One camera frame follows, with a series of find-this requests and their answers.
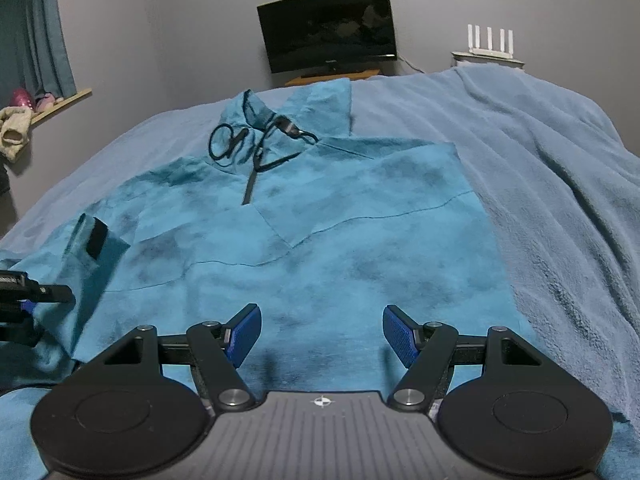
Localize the teal zip jacket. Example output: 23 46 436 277
0 77 640 480

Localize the beige cloth on sill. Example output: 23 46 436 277
0 106 32 164

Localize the pink item on sill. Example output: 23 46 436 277
10 88 56 114

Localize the blue bed blanket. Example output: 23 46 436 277
0 65 640 480

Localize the teal window curtain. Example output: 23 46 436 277
0 0 76 106

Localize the white side cabinet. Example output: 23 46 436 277
451 51 525 70

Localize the white wifi router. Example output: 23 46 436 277
468 24 515 61

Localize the wooden tv stand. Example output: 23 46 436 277
284 68 381 87

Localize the black monitor screen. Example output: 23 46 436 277
257 0 397 74

